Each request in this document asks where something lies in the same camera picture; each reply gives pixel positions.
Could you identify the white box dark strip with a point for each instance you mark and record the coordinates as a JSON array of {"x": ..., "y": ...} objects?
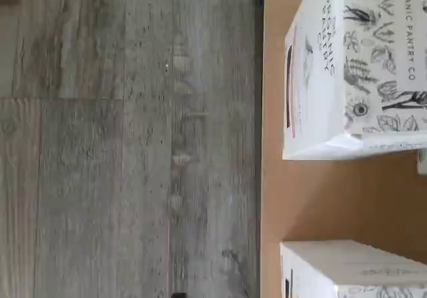
[{"x": 333, "y": 78}]

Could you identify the white box black strip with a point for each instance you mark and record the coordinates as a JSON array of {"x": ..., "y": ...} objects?
[{"x": 350, "y": 271}]

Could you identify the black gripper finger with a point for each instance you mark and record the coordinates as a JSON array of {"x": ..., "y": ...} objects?
[{"x": 179, "y": 295}]

